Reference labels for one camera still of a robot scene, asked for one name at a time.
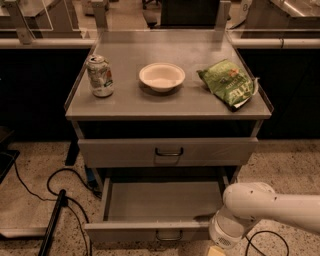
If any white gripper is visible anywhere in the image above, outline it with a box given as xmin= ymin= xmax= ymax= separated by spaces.
xmin=207 ymin=206 xmax=259 ymax=256

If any grey drawer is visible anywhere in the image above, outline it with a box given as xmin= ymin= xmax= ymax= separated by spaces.
xmin=78 ymin=137 xmax=258 ymax=168
xmin=85 ymin=177 xmax=224 ymax=242

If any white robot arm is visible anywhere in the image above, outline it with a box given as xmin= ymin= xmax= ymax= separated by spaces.
xmin=208 ymin=182 xmax=320 ymax=249

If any grey drawer cabinet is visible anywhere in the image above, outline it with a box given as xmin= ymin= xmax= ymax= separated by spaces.
xmin=66 ymin=30 xmax=272 ymax=184

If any green chip bag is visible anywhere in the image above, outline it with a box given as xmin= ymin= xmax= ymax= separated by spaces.
xmin=197 ymin=59 xmax=258 ymax=111

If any black power strip bar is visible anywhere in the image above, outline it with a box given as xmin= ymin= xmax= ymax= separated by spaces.
xmin=38 ymin=189 xmax=66 ymax=256

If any white paper bowl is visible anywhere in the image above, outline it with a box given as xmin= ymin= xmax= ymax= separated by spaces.
xmin=139 ymin=63 xmax=185 ymax=92

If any crushed white soda can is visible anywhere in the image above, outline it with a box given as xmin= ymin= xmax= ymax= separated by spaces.
xmin=86 ymin=54 xmax=114 ymax=98

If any dark object at left edge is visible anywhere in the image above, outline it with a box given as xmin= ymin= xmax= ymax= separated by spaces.
xmin=0 ymin=126 xmax=20 ymax=184

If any black cable right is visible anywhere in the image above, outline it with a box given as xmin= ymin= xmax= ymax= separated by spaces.
xmin=244 ymin=229 xmax=290 ymax=256

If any black cable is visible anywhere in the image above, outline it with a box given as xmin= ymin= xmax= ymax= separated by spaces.
xmin=0 ymin=151 xmax=101 ymax=256
xmin=244 ymin=229 xmax=290 ymax=256

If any black cable left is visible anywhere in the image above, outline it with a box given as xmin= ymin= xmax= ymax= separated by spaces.
xmin=0 ymin=151 xmax=101 ymax=256

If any white horizontal rail pipe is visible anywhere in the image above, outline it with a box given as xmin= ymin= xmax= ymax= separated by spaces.
xmin=0 ymin=37 xmax=320 ymax=49

